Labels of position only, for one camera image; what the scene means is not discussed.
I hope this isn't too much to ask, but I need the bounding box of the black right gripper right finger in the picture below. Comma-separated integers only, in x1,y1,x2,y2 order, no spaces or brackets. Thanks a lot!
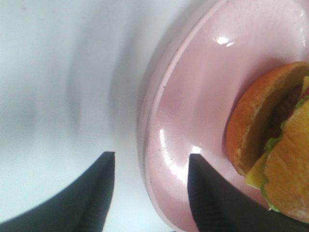
187,154,309,232

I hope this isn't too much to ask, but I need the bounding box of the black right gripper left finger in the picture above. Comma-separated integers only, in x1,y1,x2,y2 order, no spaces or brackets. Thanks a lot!
0,152,115,232

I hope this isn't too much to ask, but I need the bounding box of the burger with cheese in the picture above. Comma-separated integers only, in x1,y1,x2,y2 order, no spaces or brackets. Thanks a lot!
226,61,309,223

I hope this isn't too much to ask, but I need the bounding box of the pink round plate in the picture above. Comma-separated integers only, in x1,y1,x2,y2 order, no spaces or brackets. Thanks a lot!
138,0,309,232

